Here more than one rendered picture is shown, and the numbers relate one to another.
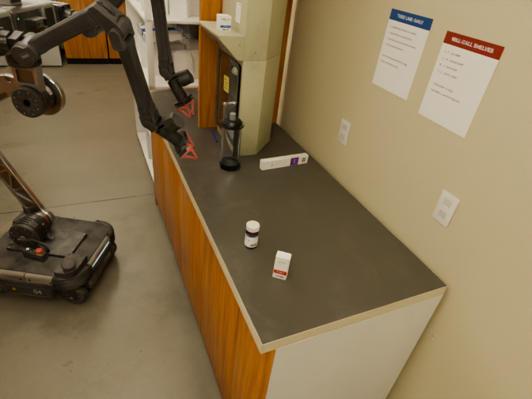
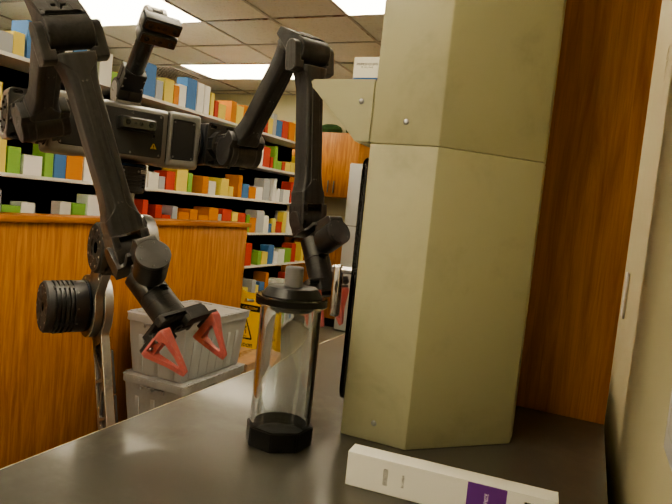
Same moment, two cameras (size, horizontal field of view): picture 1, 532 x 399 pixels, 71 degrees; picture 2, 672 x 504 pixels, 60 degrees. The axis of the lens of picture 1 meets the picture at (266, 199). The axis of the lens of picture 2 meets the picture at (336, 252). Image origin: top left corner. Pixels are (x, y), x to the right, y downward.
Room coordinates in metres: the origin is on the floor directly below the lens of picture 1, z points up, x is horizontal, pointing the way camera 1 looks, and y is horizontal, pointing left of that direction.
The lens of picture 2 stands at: (1.07, -0.53, 1.30)
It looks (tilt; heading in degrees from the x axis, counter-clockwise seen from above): 4 degrees down; 51
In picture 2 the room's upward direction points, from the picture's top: 6 degrees clockwise
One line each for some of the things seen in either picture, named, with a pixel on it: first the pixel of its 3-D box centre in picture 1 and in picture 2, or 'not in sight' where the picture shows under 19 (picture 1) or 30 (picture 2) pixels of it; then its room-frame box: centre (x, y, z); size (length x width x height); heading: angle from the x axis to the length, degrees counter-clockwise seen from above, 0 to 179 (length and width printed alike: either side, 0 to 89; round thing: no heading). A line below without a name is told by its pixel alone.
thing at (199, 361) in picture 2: not in sight; (189, 338); (2.50, 2.51, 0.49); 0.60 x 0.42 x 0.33; 28
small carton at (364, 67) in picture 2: (223, 22); (370, 77); (1.75, 0.29, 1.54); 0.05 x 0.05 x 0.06; 29
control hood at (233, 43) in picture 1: (219, 39); (374, 127); (1.79, 0.31, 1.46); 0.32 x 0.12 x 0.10; 28
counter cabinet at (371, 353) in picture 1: (241, 230); not in sight; (1.69, 0.12, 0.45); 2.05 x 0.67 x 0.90; 28
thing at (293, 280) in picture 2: (232, 119); (293, 288); (1.57, 0.20, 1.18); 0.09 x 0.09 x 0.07
